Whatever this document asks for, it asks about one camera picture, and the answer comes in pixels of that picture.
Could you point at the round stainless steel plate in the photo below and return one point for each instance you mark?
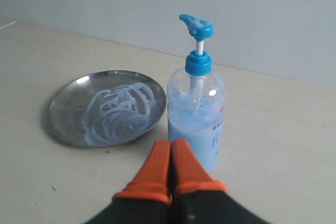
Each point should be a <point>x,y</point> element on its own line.
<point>68,105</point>

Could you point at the blue pump soap bottle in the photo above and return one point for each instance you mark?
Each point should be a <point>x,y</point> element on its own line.
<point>196,98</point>

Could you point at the black orange-tipped right gripper left finger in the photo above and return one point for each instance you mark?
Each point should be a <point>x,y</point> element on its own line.
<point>146,198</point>

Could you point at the pale blue soap swirls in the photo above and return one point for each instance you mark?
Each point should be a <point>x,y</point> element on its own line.
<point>119,115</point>

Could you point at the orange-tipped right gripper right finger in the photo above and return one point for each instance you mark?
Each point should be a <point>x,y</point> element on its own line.
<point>197,197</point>

